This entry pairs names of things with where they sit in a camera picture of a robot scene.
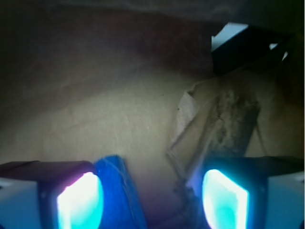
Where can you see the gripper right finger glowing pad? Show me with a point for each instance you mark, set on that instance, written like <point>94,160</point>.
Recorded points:
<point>254,192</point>

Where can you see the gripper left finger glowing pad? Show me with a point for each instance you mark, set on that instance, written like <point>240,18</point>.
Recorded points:
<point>50,195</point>

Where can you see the brown wood chip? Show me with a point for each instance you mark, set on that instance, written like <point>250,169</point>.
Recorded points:
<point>227,130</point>

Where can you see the blue felt rectangle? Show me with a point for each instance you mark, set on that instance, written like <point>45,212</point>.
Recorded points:
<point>121,204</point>

